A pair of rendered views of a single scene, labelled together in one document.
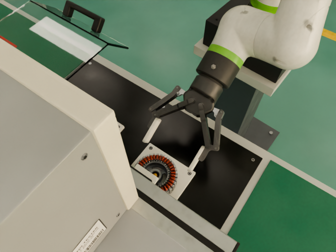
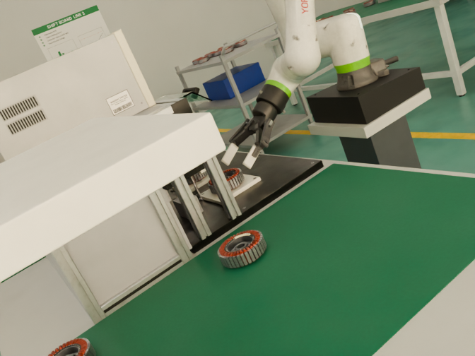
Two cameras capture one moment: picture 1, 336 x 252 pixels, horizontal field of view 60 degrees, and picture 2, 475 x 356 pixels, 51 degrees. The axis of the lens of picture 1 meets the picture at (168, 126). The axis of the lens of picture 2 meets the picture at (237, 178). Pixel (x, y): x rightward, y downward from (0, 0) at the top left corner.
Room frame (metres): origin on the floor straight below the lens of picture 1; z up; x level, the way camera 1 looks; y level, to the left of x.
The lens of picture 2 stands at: (-0.97, -0.71, 1.28)
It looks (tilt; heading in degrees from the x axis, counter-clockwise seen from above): 18 degrees down; 30
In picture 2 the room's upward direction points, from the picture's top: 24 degrees counter-clockwise
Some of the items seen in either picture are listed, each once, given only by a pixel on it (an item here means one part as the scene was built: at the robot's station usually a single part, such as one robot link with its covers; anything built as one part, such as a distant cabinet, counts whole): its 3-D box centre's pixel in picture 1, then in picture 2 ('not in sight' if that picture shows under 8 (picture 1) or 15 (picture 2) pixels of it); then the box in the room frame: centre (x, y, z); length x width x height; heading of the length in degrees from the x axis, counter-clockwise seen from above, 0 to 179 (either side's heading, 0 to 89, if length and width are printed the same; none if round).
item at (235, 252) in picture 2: not in sight; (242, 248); (-0.10, -0.15, 0.77); 0.11 x 0.11 x 0.04
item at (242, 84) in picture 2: not in sight; (244, 96); (2.95, 1.12, 0.51); 1.01 x 0.60 x 1.01; 54
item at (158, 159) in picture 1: (155, 175); (225, 180); (0.27, 0.03, 0.80); 0.11 x 0.11 x 0.04
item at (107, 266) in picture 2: not in sight; (114, 233); (-0.18, 0.10, 0.91); 0.28 x 0.03 x 0.32; 144
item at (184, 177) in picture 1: (155, 179); (229, 187); (0.27, 0.03, 0.78); 0.15 x 0.15 x 0.01; 54
